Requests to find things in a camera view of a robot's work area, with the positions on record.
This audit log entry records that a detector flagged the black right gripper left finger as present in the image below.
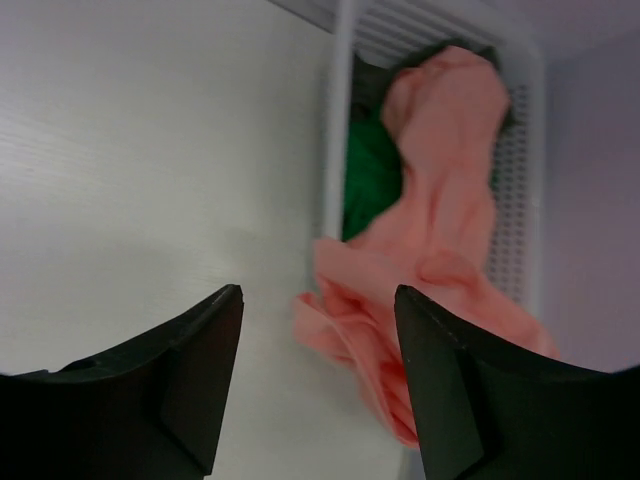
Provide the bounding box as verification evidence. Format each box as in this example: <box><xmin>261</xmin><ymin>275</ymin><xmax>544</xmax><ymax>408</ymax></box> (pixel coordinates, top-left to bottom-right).
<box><xmin>1</xmin><ymin>284</ymin><xmax>244</xmax><ymax>479</ymax></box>

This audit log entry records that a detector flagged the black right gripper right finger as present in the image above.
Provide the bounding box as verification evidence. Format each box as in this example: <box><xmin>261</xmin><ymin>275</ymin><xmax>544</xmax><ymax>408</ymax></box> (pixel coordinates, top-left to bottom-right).
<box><xmin>394</xmin><ymin>285</ymin><xmax>639</xmax><ymax>479</ymax></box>

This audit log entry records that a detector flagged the white laundry basket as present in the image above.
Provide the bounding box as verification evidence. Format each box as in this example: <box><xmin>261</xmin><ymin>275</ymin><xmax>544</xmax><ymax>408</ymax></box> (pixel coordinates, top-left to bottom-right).
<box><xmin>267</xmin><ymin>0</ymin><xmax>546</xmax><ymax>480</ymax></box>

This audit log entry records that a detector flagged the pink t shirt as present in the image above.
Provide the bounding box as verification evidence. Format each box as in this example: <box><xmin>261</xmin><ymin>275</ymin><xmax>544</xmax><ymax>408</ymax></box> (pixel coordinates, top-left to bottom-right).
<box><xmin>293</xmin><ymin>46</ymin><xmax>557</xmax><ymax>448</ymax></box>

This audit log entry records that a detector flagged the dark green basket t shirt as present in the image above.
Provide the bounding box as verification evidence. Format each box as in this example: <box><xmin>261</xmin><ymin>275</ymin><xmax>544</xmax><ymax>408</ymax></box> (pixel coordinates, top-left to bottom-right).
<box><xmin>341</xmin><ymin>115</ymin><xmax>403</xmax><ymax>241</ymax></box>

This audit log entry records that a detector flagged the dark grey basket t shirt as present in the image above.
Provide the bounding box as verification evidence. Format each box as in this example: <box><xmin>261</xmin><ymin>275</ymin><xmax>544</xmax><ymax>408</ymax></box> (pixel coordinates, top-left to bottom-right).
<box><xmin>350</xmin><ymin>38</ymin><xmax>501</xmax><ymax>120</ymax></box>

